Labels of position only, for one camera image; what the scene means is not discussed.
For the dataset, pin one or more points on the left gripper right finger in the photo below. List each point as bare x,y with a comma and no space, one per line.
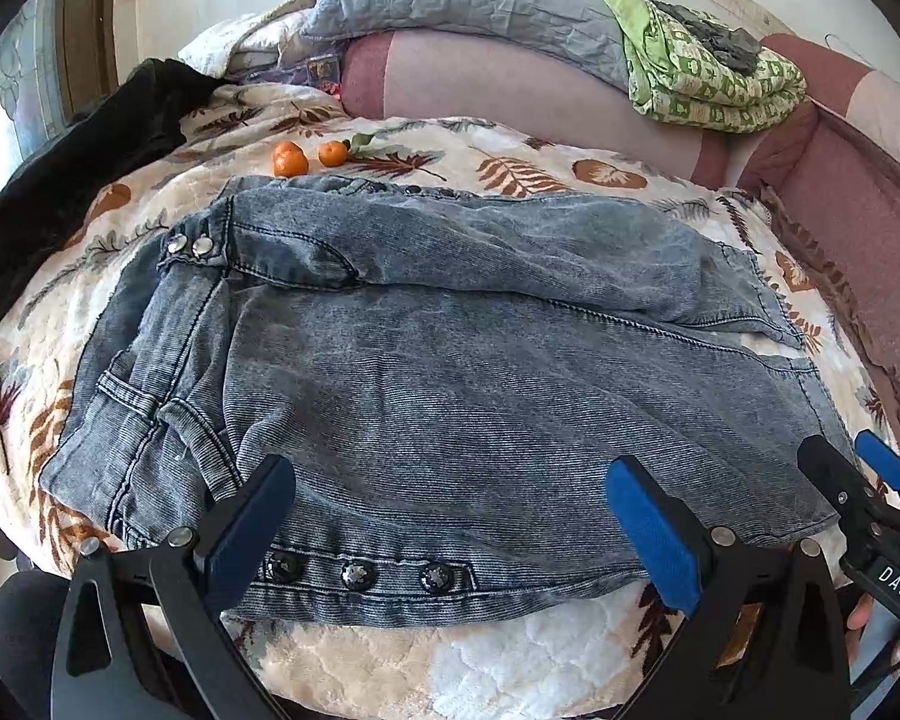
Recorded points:
762,635

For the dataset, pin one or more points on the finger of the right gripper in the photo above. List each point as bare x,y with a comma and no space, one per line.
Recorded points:
880,457
842,485

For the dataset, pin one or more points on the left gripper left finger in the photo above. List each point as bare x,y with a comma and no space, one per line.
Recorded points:
141,633

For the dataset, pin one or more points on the grey denim pants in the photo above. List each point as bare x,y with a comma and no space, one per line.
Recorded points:
450,376

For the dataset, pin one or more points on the person right hand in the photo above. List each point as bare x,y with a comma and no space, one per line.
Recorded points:
872,637

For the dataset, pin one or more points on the person knee black trousers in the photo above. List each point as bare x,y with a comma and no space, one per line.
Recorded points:
31,606

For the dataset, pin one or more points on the leaf pattern fleece blanket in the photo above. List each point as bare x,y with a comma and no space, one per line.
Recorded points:
585,657

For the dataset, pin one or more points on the black garment on armrest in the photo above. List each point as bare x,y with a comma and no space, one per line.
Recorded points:
46,201

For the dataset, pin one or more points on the dark grey small cloth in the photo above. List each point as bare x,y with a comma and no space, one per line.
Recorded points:
733,48

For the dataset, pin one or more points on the green patterned folded blanket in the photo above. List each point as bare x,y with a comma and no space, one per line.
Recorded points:
673,79

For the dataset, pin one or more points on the orange tangerine left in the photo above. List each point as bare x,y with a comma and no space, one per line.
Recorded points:
288,160

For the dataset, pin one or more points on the orange tangerine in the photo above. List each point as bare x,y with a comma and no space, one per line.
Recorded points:
333,153
288,160

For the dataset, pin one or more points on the orange tangerine right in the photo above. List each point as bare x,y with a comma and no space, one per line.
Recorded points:
333,153

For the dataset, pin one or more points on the window with stained glass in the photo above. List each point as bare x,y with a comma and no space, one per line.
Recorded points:
31,107

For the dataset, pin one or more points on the grey quilted pillow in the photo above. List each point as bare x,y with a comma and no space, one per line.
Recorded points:
465,7

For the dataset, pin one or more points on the white cloth pile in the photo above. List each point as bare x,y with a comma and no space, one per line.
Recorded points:
266,47

